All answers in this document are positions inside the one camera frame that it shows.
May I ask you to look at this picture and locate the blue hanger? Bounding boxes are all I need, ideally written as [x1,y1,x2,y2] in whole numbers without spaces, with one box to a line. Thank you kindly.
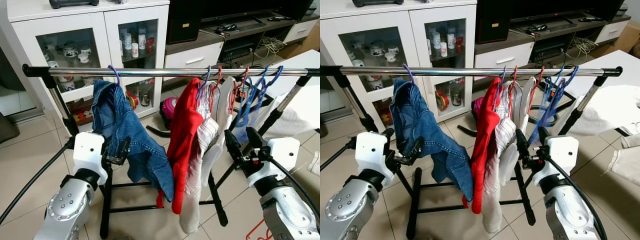
[196,65,212,103]
[492,65,507,101]
[250,65,285,116]
[235,65,271,143]
[542,65,581,121]
[527,65,566,146]

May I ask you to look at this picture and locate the chrome and black clothes rack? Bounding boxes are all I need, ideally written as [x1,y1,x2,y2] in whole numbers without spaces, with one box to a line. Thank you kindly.
[22,64,321,240]
[320,65,624,240]

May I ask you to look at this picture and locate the red hanger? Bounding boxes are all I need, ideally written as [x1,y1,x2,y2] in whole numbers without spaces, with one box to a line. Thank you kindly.
[507,65,519,106]
[207,65,223,113]
[527,65,546,113]
[245,219,273,240]
[227,65,250,116]

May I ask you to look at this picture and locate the brown cardboard carton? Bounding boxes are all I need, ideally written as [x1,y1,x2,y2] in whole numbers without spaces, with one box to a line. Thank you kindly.
[612,20,640,57]

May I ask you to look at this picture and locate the plain red garment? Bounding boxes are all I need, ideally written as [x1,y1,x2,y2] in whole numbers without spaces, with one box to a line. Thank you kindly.
[166,77,205,215]
[470,77,502,213]

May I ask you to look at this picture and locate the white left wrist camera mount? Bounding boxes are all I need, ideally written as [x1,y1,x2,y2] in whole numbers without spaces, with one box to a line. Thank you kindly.
[72,132,109,186]
[354,131,396,183]

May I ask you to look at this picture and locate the grey television stand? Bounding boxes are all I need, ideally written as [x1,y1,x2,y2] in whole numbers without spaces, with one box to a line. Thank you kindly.
[475,14,632,71]
[165,12,321,71]

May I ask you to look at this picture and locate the purple hanger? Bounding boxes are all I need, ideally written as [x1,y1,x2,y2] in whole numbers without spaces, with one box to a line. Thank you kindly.
[107,64,122,86]
[402,63,416,85]

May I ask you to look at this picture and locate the black television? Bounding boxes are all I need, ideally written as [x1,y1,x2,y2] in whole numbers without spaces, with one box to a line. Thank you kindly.
[200,0,316,23]
[510,0,626,23]

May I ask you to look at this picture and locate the white striped garment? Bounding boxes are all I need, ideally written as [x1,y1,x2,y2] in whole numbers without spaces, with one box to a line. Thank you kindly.
[180,76,236,235]
[482,76,538,233]

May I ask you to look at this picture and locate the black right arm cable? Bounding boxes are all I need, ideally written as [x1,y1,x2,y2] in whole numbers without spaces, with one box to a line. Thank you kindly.
[270,157,321,221]
[547,157,608,240]

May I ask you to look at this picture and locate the black speaker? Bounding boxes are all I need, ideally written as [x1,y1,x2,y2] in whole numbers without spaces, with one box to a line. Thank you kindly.
[167,0,203,45]
[475,0,512,45]

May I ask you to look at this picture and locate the black flat device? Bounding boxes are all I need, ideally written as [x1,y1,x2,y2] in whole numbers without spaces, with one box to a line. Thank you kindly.
[48,0,100,10]
[352,0,405,8]

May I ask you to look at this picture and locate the blue denim garment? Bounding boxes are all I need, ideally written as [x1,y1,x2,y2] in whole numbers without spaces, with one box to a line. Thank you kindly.
[91,79,175,201]
[390,77,475,201]

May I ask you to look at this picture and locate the white patched jeans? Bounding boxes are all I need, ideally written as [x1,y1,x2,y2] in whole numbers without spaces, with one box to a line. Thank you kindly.
[307,150,321,176]
[607,134,640,175]

